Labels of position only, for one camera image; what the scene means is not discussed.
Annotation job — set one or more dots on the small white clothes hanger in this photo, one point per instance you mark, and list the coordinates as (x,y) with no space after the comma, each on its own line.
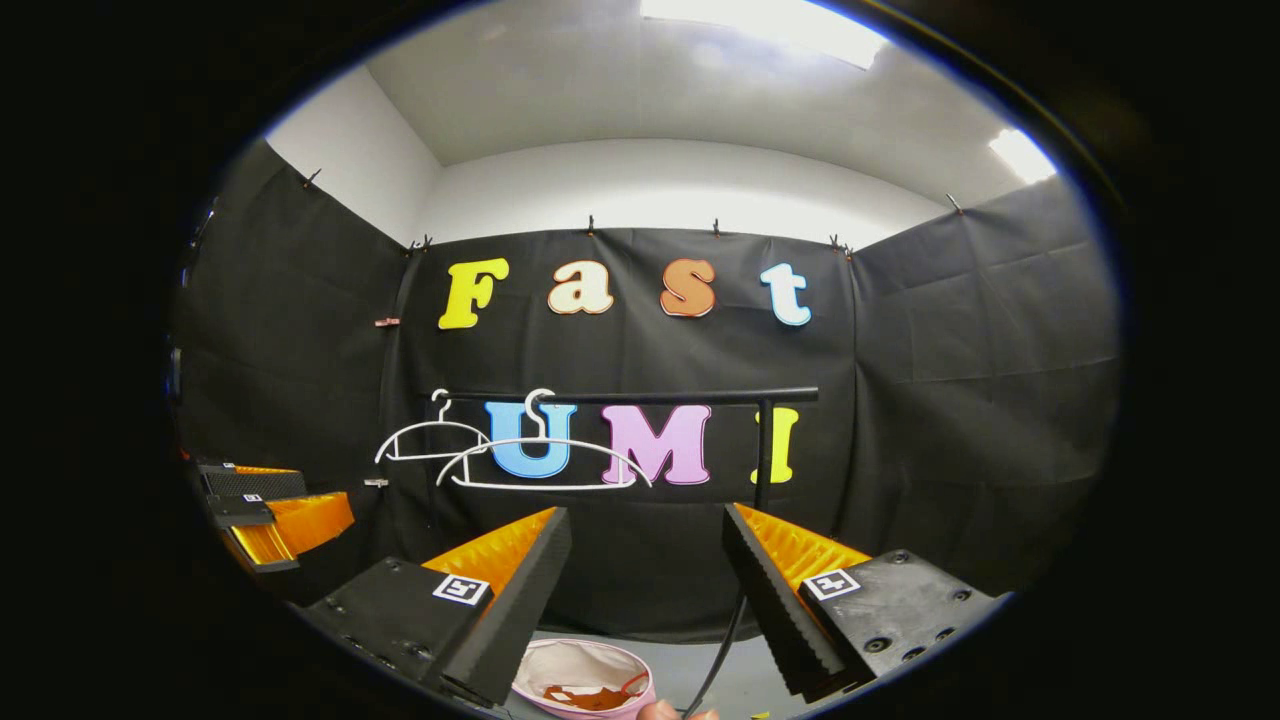
(430,425)

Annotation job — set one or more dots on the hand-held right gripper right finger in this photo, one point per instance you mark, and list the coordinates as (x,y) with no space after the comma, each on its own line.
(775,600)

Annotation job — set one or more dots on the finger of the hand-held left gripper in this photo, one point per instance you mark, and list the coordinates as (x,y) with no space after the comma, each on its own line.
(300,520)
(255,483)

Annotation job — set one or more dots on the large white clothes hanger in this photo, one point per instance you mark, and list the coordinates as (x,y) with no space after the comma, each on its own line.
(540,441)

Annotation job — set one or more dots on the orange jacket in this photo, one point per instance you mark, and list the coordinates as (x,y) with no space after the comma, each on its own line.
(590,697)

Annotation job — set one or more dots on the black clothes rack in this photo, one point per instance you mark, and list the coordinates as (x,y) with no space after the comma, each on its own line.
(700,396)

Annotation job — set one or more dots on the pink laundry hamper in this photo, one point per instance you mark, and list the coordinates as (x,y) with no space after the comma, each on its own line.
(580,660)

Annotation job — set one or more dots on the large ceiling light panel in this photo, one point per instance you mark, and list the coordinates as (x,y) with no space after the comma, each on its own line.
(780,30)

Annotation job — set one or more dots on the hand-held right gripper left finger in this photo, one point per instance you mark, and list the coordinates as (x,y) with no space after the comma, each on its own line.
(520,600)

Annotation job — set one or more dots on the small ceiling light panel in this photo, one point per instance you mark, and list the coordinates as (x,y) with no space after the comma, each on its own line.
(1022,155)

